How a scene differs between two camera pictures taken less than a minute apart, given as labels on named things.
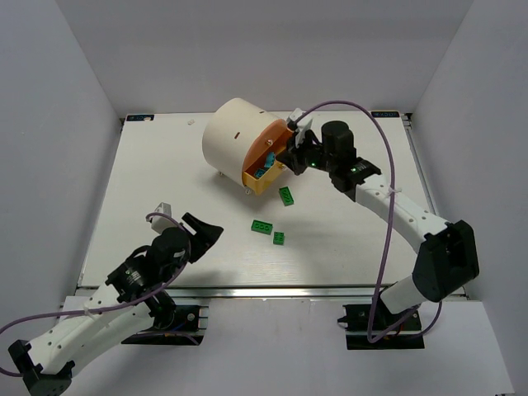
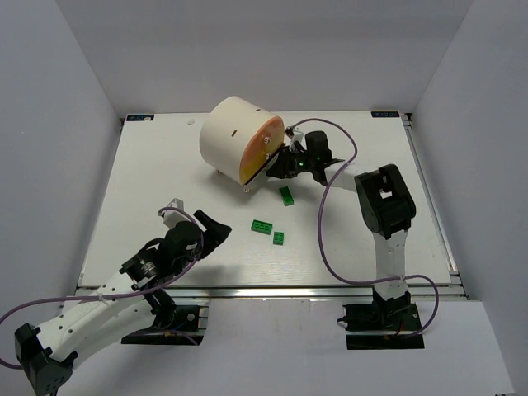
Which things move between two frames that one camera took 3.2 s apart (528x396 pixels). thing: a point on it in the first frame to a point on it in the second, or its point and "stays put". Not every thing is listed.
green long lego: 261,227 stays put
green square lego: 279,238 stays put
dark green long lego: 286,195 stays put
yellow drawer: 257,186 to 252,167
